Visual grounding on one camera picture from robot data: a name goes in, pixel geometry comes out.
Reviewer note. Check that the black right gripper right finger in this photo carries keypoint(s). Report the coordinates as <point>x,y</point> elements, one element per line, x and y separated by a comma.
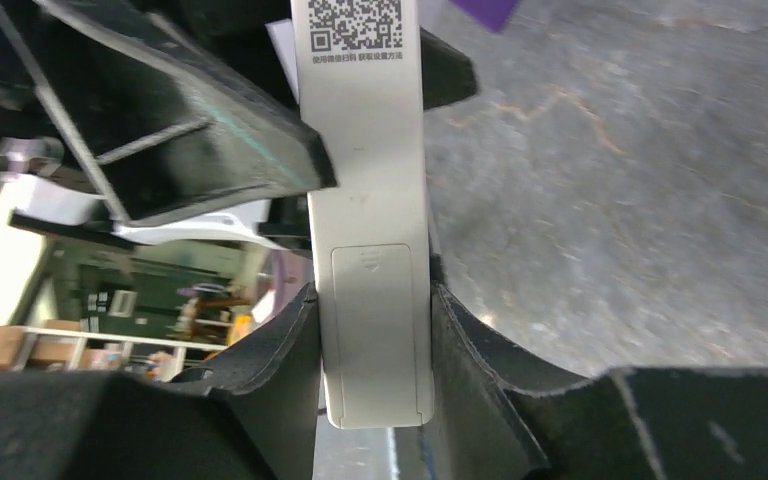
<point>504,413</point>

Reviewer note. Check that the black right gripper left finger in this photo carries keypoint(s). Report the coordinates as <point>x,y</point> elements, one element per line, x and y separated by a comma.
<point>248,413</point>

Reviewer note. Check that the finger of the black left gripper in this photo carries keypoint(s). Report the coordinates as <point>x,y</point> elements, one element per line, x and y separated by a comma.
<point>448,75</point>
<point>163,129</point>

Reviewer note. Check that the white remote control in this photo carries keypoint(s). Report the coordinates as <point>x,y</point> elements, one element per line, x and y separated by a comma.
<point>360,87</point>

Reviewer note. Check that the white battery cover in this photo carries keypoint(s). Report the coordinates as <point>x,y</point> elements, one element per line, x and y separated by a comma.
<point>373,383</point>

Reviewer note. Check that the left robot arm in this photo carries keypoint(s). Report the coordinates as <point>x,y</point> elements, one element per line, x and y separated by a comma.
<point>254,38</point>

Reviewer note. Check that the purple holder block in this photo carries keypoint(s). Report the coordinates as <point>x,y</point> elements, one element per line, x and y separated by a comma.
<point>491,14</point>

